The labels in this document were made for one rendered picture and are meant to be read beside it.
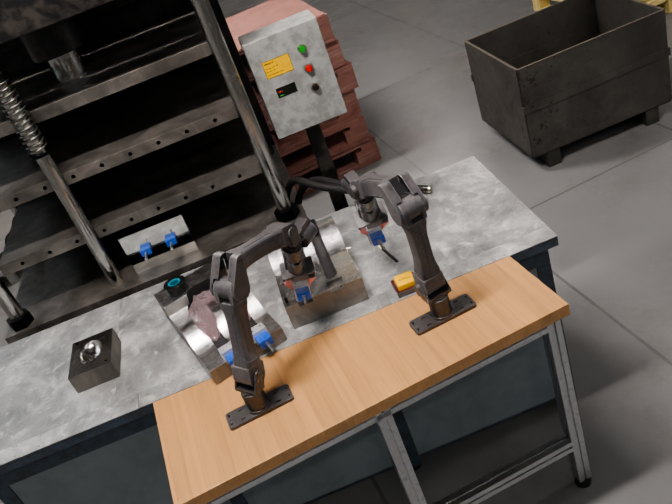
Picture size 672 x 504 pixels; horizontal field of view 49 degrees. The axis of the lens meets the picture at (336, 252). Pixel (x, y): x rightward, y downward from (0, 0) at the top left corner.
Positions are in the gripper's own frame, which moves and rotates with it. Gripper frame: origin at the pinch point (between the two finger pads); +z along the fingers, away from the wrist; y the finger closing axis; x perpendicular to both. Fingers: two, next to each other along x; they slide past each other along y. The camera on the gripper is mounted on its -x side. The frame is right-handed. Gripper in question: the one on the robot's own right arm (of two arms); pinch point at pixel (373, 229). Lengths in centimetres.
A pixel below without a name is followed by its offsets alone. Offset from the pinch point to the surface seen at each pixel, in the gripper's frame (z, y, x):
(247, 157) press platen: 25, 31, -72
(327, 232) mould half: 8.6, 14.0, -11.8
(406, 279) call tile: 2.2, -2.7, 20.5
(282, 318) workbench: 10.4, 38.9, 11.8
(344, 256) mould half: 6.5, 12.1, 1.2
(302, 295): -6.6, 29.3, 16.4
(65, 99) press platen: -22, 83, -89
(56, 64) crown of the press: -19, 85, -113
